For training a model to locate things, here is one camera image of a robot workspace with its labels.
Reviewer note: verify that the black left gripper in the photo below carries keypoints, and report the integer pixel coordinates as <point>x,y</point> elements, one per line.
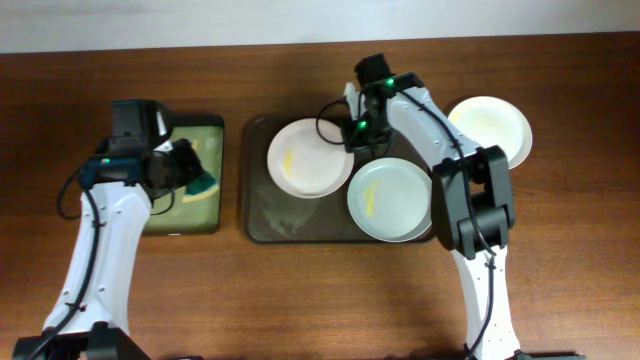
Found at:
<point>191,167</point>

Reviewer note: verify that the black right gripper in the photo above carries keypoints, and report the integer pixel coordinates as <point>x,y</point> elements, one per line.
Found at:
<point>348,126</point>

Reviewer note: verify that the green yellow sponge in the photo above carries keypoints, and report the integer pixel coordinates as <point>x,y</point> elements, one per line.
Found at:
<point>203,186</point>

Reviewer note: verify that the pink plate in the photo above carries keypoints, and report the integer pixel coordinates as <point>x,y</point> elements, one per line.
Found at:
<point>303,161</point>

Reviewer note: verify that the cream white plate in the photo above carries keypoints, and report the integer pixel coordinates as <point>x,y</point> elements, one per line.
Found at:
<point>493,121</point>

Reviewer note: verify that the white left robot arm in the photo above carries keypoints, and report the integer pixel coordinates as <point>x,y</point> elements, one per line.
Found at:
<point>119,186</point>

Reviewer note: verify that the black tray with green water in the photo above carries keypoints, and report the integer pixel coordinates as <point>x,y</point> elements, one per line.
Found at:
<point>206,133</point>

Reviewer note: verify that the dark brown serving tray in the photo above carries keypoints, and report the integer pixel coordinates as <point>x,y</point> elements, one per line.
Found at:
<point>271,216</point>

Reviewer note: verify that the light blue plate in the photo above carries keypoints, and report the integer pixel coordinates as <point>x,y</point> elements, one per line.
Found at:
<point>390,200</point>

